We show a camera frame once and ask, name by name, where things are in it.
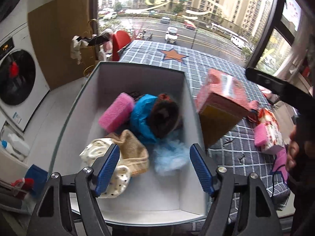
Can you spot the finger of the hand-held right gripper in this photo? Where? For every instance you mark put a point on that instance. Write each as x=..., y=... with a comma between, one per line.
x=265, y=81

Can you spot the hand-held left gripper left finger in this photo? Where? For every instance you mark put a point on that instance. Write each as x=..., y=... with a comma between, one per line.
x=108, y=167

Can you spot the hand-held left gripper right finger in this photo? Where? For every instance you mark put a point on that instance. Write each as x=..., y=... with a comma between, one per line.
x=201, y=169

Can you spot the cream polka dot cloth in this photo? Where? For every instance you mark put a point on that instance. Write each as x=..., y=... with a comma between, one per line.
x=94, y=150

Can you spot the beige knitted sock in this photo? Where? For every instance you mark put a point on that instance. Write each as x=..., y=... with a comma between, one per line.
x=134, y=150

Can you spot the large white cardboard box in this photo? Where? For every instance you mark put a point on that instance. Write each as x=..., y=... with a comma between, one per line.
x=147, y=201

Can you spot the blue plastic shoe cover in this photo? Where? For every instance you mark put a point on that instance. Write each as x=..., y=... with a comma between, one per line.
x=142, y=118

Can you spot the person's right forearm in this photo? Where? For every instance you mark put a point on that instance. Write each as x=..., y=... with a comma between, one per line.
x=302, y=201

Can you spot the person's right hand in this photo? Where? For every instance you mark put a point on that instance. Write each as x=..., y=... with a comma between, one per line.
x=292, y=150

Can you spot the light blue fluffy sock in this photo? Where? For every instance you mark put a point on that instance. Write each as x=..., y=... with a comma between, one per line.
x=169, y=159

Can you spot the red and white pack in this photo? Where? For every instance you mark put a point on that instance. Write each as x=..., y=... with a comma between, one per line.
x=272, y=130

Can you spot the white bus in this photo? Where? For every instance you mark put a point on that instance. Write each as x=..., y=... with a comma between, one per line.
x=238, y=40

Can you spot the red printed carton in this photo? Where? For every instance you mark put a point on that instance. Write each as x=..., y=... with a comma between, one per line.
x=221, y=103

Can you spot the pink cloth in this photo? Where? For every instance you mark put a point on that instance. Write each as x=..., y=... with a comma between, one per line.
x=280, y=157

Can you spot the pink sponge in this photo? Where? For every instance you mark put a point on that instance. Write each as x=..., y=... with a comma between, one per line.
x=260, y=135
x=117, y=114

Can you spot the blue plaid sheet with star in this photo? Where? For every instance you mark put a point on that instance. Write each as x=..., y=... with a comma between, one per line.
x=209, y=61

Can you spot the brown plush toy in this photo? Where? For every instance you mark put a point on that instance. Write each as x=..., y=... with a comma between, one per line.
x=163, y=118

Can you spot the black wiry object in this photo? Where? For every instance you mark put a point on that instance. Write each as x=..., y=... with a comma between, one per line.
x=134, y=94

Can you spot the red spray bottle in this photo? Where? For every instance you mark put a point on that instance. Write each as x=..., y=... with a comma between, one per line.
x=25, y=183

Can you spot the white detergent bottle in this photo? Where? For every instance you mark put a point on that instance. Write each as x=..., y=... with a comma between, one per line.
x=19, y=142

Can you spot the red car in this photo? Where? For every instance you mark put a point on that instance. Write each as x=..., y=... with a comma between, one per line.
x=190, y=25

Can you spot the white bottle with blue cap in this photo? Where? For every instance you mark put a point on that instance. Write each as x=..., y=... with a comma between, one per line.
x=12, y=152

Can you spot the white van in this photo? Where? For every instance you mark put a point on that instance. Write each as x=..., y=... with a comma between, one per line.
x=171, y=35

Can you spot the white washing machine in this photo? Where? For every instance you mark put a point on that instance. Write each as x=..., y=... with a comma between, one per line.
x=41, y=83

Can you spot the grey car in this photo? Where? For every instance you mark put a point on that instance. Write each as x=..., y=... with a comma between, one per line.
x=165, y=20

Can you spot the pink garment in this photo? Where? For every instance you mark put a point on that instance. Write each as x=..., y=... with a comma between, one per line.
x=108, y=46

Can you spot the white hanging cloth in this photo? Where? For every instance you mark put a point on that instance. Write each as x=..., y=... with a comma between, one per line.
x=75, y=48

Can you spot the red chair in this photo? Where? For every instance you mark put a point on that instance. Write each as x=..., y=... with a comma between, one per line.
x=120, y=41

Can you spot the black hanging cloth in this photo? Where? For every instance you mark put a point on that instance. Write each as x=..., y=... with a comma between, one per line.
x=98, y=39

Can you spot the brown cardboard panel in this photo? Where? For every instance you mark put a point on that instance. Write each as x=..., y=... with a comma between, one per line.
x=59, y=41

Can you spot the red garment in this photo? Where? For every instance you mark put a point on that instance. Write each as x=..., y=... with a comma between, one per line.
x=13, y=70

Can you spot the black window frame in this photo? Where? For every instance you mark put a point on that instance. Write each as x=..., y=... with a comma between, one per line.
x=273, y=24

